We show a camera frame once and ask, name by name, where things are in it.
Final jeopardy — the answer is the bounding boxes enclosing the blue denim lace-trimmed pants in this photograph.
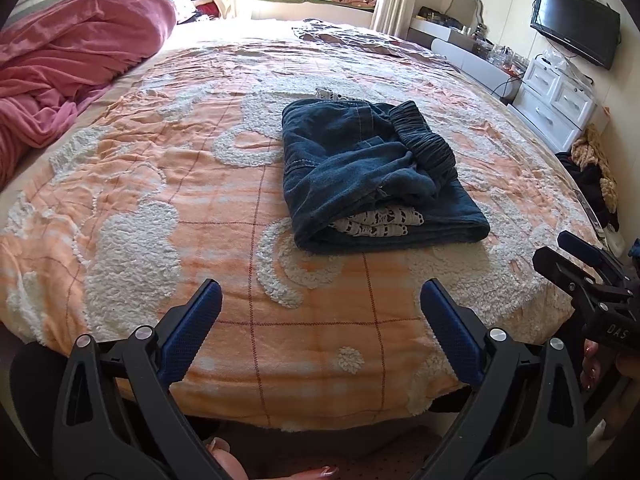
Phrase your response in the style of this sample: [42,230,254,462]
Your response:
[282,98,490,255]

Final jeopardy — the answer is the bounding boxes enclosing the person's hand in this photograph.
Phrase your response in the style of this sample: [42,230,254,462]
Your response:
[206,438,338,480]

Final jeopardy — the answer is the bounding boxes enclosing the tan and black clothes heap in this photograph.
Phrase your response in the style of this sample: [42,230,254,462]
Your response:
[555,124,620,232]

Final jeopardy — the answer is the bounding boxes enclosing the white drawer cabinet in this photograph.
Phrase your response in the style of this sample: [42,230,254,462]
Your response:
[512,54,608,153]

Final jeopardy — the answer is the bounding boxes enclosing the white low desk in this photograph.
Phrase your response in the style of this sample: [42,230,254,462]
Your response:
[407,16,521,104]

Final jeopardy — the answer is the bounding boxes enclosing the vanity mirror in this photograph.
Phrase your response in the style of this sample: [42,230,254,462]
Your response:
[445,0,484,30]

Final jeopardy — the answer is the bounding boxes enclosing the orange white bunny bedspread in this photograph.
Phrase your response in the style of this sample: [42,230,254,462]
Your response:
[1,20,596,431]

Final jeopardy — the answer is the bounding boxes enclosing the pink crumpled blanket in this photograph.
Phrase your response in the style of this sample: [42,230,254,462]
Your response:
[1,0,177,184]

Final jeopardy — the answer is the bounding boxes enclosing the clothes pile beside bed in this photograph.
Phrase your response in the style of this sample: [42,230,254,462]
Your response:
[171,0,220,25]

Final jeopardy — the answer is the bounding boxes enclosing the black wall-mounted television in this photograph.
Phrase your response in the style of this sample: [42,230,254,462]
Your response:
[529,0,622,70]

